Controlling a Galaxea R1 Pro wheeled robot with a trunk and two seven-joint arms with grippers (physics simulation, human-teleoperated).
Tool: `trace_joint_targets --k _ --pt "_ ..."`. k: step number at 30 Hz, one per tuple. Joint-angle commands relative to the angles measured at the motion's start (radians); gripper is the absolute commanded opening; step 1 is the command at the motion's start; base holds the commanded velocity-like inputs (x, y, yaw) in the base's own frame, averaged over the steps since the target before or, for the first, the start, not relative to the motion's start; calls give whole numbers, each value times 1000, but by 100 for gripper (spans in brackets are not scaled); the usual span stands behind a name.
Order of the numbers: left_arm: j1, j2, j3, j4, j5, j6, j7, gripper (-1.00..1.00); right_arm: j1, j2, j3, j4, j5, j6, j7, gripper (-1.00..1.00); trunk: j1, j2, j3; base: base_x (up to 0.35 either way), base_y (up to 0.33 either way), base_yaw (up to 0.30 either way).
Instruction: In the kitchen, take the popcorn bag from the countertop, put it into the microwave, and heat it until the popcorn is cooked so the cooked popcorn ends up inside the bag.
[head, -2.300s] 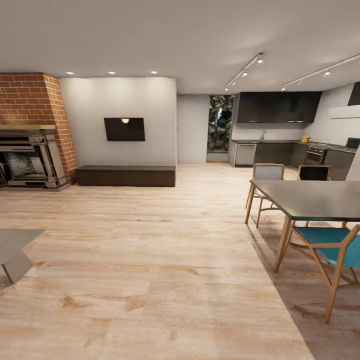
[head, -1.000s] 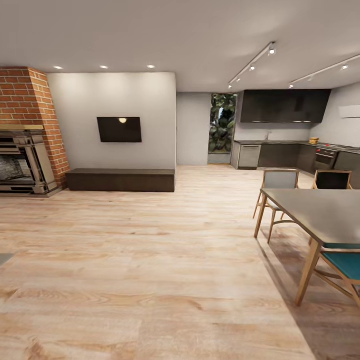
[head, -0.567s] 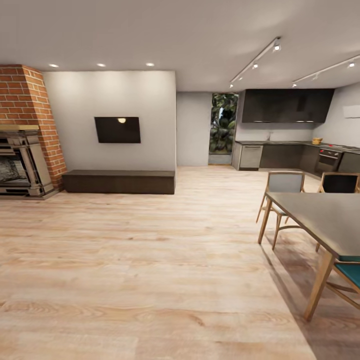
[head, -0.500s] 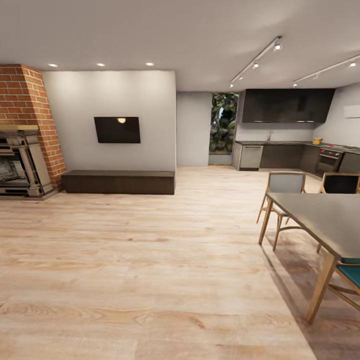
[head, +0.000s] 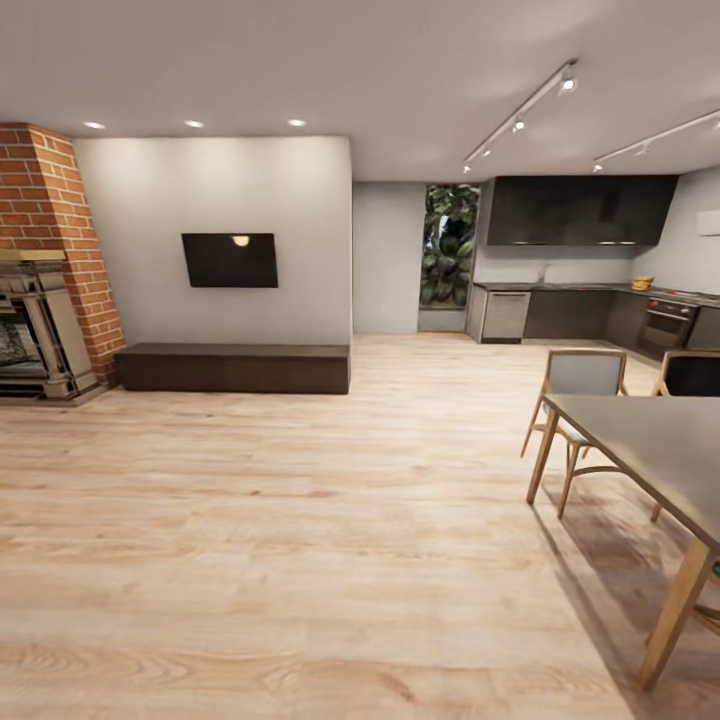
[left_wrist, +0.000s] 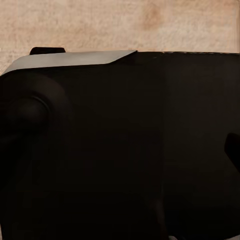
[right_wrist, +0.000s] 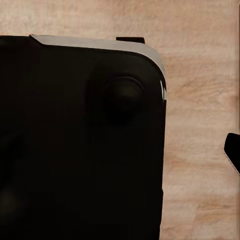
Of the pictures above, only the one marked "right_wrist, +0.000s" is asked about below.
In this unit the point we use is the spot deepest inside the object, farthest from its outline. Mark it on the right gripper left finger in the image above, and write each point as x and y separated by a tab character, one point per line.
12	149

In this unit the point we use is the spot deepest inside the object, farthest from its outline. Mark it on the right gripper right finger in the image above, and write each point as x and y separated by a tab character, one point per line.
232	149

